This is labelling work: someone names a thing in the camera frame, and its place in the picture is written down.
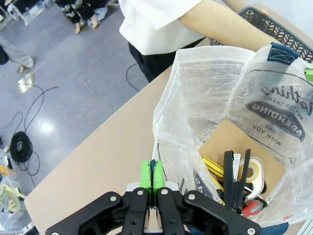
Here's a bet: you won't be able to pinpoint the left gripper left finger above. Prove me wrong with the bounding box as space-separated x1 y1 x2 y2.
45 160 154 235

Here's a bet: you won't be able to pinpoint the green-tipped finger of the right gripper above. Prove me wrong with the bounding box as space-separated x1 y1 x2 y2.
304 63 313 82

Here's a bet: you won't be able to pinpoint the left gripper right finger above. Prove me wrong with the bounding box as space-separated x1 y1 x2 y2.
153 161 262 235

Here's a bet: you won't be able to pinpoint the yellow black utility knife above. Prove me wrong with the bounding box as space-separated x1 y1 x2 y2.
202 156 225 194

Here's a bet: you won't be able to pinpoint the red grey handled tool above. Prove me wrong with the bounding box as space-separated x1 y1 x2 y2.
241 197 268 218

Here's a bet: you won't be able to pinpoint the white tape dispenser yellow tape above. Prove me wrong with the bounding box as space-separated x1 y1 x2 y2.
238 156 268 199

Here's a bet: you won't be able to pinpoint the brown cardboard notebook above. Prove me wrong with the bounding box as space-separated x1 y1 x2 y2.
198 118 287 204

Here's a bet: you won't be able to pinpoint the white translucent navy-handled shopping bag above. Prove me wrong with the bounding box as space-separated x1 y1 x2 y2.
151 43 313 235

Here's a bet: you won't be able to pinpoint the person's left forearm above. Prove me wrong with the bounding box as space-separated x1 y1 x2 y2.
178 0 278 47

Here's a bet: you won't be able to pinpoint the black plastic shopping basket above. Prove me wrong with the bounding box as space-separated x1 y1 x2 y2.
210 6 313 63

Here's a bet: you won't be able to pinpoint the clear plastic bin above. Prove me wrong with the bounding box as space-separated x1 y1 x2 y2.
0 176 37 232

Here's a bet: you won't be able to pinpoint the yellow printed package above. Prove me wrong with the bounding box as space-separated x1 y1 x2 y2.
0 183 27 213

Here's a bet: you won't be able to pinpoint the person in white T-shirt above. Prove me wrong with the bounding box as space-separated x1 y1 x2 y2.
119 0 211 83

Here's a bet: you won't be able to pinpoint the flat metal plate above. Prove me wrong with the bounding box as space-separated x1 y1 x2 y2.
16 62 46 95

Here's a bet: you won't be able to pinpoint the person in grey trousers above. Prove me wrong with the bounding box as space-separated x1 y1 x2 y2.
0 36 35 74

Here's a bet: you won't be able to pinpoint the person in black patterned clothes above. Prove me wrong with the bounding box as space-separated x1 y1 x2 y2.
55 0 108 34

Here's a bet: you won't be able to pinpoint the clear storage boxes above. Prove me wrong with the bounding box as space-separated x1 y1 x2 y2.
7 0 47 25

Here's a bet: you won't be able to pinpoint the black floor cable loop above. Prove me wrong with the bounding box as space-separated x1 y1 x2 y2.
125 63 140 93

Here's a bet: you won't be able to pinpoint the coiled black cable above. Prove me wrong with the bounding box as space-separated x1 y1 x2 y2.
9 131 34 164

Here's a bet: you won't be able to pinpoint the long black floor cable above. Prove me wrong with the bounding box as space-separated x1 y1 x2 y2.
23 85 59 134

